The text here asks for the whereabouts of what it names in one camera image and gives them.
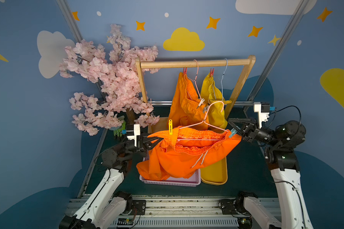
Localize pink plastic basket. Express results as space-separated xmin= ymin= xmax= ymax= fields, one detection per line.
xmin=139 ymin=169 xmax=201 ymax=187

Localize teal clothespin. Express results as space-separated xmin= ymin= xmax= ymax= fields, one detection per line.
xmin=229 ymin=128 xmax=237 ymax=138

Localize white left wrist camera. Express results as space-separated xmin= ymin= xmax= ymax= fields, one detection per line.
xmin=122 ymin=124 xmax=141 ymax=147

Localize yellow shorts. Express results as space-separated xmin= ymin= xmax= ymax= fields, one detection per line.
xmin=200 ymin=74 xmax=227 ymax=129

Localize yellow plastic tray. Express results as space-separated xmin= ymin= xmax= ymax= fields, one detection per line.
xmin=201 ymin=157 xmax=228 ymax=186

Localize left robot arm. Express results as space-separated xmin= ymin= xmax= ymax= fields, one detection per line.
xmin=59 ymin=134 xmax=163 ymax=229

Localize dark orange shorts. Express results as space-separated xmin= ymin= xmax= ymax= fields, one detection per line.
xmin=136 ymin=126 xmax=242 ymax=181

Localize green plant decoration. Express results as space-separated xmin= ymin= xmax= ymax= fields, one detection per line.
xmin=110 ymin=116 xmax=126 ymax=138

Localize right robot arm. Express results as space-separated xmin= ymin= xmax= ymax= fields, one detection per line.
xmin=219 ymin=118 xmax=313 ymax=229

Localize light orange shorts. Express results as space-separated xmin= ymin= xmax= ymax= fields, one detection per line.
xmin=168 ymin=72 xmax=209 ymax=131

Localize light blue wire hanger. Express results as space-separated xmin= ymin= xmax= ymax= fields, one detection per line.
xmin=220 ymin=58 xmax=228 ymax=100

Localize pink wire hanger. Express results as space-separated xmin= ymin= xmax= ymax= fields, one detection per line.
xmin=176 ymin=101 xmax=230 ymax=141
xmin=187 ymin=59 xmax=205 ymax=106

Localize pink cherry blossom tree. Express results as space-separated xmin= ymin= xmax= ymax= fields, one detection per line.
xmin=59 ymin=24 xmax=160 ymax=136

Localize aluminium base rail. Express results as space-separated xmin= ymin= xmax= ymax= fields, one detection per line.
xmin=61 ymin=194 xmax=284 ymax=229

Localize wooden clothes rack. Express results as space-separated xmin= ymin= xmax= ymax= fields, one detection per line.
xmin=135 ymin=55 xmax=256 ymax=135

